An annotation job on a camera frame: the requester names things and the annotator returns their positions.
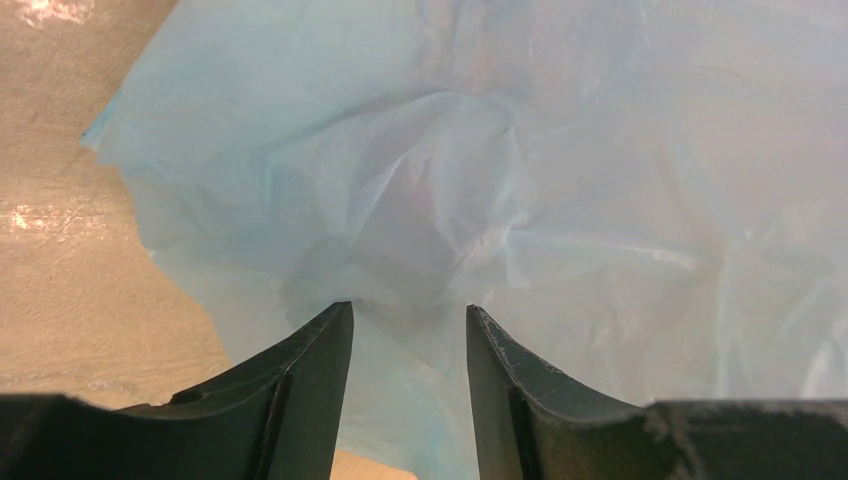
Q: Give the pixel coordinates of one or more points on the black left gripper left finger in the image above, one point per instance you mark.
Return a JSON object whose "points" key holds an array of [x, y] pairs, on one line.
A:
{"points": [[275, 415]]}

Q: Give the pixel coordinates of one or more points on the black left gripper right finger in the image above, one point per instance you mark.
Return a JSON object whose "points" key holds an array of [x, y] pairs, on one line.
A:
{"points": [[532, 421]]}

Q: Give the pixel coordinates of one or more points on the light blue plastic bag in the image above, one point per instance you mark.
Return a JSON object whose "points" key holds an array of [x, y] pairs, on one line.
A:
{"points": [[650, 195]]}

